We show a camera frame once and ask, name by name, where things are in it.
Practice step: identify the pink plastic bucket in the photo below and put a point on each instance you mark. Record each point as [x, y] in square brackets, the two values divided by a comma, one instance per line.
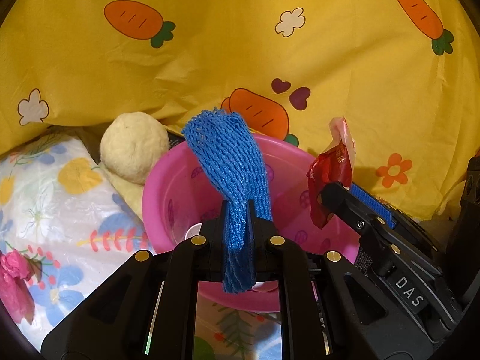
[176, 180]

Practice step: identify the glossy red wrapper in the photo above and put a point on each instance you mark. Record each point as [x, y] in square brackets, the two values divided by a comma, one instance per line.
[330, 168]

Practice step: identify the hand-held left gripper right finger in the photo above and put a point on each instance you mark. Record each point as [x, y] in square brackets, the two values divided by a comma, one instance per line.
[262, 240]

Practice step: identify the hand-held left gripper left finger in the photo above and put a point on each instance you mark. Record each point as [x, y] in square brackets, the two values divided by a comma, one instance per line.
[213, 240]

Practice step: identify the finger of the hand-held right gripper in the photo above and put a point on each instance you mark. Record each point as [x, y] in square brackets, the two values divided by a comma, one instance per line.
[345, 202]
[375, 204]

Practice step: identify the yellow carrot print curtain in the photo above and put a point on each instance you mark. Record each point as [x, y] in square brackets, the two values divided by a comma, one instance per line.
[225, 45]

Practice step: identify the blue foam net sleeve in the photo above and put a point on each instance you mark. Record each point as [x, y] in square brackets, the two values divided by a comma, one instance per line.
[228, 165]

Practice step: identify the pink plastic bag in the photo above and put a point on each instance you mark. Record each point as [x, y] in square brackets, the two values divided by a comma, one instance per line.
[15, 288]

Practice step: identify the cream plush ball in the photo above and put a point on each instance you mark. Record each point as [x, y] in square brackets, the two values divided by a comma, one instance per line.
[131, 146]

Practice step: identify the pale yellow cloth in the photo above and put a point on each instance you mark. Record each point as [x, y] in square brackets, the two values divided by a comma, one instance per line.
[127, 195]

